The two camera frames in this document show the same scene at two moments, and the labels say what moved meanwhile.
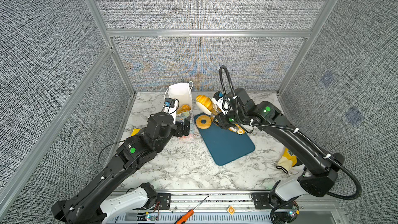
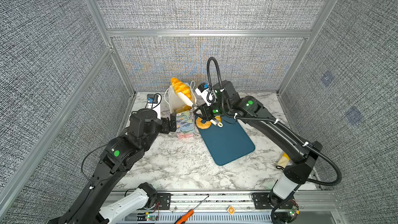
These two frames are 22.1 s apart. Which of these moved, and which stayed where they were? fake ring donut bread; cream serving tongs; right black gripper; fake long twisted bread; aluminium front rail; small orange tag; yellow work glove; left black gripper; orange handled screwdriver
Moved: left black gripper; cream serving tongs; right black gripper
Stayed: small orange tag; fake long twisted bread; orange handled screwdriver; aluminium front rail; fake ring donut bread; yellow work glove
